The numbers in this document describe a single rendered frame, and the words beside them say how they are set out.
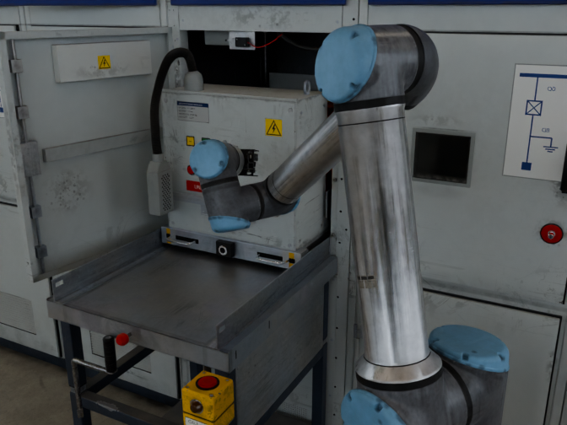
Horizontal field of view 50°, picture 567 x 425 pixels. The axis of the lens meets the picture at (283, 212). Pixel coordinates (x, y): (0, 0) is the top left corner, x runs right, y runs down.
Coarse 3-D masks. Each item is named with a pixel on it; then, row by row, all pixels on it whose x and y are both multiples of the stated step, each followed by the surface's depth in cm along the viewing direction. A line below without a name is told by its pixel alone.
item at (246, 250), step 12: (168, 228) 209; (180, 240) 208; (192, 240) 206; (204, 240) 203; (216, 240) 201; (228, 240) 198; (240, 240) 197; (240, 252) 197; (252, 252) 195; (264, 252) 193; (276, 252) 191; (300, 252) 188; (276, 264) 192
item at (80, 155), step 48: (0, 48) 164; (48, 48) 178; (96, 48) 188; (144, 48) 202; (48, 96) 181; (96, 96) 194; (144, 96) 209; (48, 144) 184; (96, 144) 196; (144, 144) 213; (48, 192) 188; (96, 192) 202; (144, 192) 218; (48, 240) 191; (96, 240) 205
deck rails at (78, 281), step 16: (144, 240) 205; (160, 240) 212; (112, 256) 192; (128, 256) 198; (144, 256) 204; (304, 256) 187; (320, 256) 199; (80, 272) 180; (96, 272) 186; (112, 272) 192; (288, 272) 178; (304, 272) 189; (64, 288) 176; (80, 288) 181; (272, 288) 170; (288, 288) 180; (256, 304) 164; (272, 304) 171; (224, 320) 150; (240, 320) 157; (224, 336) 151
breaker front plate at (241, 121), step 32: (192, 96) 190; (224, 96) 185; (192, 128) 194; (224, 128) 188; (256, 128) 183; (288, 128) 178; (192, 192) 201; (192, 224) 205; (256, 224) 193; (288, 224) 187
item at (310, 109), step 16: (240, 96) 182; (256, 96) 180; (272, 96) 182; (288, 96) 182; (304, 96) 182; (320, 96) 188; (304, 112) 180; (320, 112) 190; (304, 128) 181; (320, 192) 199; (304, 208) 190; (320, 208) 201; (304, 224) 192; (320, 224) 203; (304, 240) 193
